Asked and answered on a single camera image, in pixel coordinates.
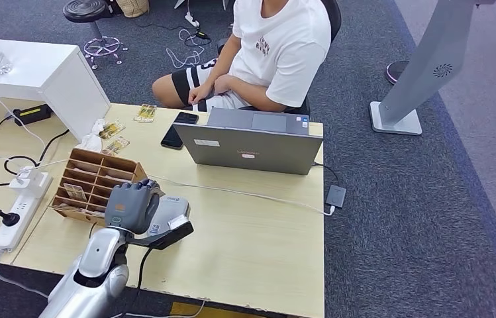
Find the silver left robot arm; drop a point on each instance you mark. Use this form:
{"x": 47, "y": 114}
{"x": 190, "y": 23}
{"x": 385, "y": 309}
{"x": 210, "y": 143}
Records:
{"x": 98, "y": 254}

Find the white floor power strip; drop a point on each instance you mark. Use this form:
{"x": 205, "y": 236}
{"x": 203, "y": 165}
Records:
{"x": 192, "y": 19}

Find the grey laptop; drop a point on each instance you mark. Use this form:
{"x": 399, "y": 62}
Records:
{"x": 247, "y": 149}

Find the person's left forearm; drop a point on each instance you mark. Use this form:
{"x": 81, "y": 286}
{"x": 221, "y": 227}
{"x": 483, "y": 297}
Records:
{"x": 256, "y": 97}

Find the brown cardboard slot organiser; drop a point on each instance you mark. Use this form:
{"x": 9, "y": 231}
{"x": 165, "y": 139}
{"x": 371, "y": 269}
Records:
{"x": 111, "y": 169}

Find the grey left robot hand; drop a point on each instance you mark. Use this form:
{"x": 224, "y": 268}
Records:
{"x": 131, "y": 206}

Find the black power adapter yellow label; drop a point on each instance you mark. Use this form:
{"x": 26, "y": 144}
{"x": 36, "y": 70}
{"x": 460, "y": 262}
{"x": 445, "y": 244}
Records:
{"x": 32, "y": 115}

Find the grey kiosk stand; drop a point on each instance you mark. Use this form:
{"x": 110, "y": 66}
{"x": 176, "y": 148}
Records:
{"x": 432, "y": 57}

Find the person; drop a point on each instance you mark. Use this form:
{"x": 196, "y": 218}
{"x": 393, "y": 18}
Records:
{"x": 282, "y": 48}

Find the person's right forearm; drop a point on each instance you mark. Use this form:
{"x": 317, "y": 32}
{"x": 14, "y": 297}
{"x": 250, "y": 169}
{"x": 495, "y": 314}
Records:
{"x": 218, "y": 66}

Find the small black box device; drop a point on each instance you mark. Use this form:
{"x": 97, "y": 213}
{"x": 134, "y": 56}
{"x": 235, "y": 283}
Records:
{"x": 336, "y": 196}

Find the white desk riser shelf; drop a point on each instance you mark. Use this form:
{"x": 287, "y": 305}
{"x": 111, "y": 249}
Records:
{"x": 32, "y": 66}

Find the grey card reader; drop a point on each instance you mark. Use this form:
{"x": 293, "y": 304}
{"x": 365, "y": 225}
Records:
{"x": 171, "y": 208}

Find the person's left hand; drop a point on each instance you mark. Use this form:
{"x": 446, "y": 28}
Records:
{"x": 224, "y": 84}

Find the white plug-in charger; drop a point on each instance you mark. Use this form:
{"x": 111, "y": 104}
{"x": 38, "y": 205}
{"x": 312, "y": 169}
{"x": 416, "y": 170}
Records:
{"x": 28, "y": 182}

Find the round dark floor base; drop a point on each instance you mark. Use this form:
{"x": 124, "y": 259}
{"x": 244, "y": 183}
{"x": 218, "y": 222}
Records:
{"x": 394, "y": 72}

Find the black smartphone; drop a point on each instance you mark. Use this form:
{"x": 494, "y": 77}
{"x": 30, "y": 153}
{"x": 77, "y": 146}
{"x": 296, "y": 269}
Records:
{"x": 177, "y": 129}

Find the woven basket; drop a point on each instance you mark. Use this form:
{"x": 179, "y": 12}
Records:
{"x": 133, "y": 6}

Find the person's right hand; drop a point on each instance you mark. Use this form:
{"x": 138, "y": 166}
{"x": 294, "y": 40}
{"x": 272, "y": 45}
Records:
{"x": 200, "y": 93}

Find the gold patterned card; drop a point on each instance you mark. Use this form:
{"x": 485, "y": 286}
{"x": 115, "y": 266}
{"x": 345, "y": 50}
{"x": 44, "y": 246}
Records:
{"x": 145, "y": 113}
{"x": 76, "y": 210}
{"x": 74, "y": 192}
{"x": 111, "y": 130}
{"x": 159, "y": 191}
{"x": 117, "y": 145}

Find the crumpled white tissue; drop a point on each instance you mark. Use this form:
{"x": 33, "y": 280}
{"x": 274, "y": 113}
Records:
{"x": 90, "y": 142}

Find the black round stool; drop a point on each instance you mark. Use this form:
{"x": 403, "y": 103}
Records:
{"x": 85, "y": 11}

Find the black office chair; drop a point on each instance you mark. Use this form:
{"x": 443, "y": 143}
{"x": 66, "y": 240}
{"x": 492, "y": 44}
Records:
{"x": 333, "y": 17}

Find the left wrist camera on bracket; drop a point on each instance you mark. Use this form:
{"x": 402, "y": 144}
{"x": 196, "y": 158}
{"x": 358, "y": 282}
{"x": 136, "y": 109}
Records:
{"x": 177, "y": 233}

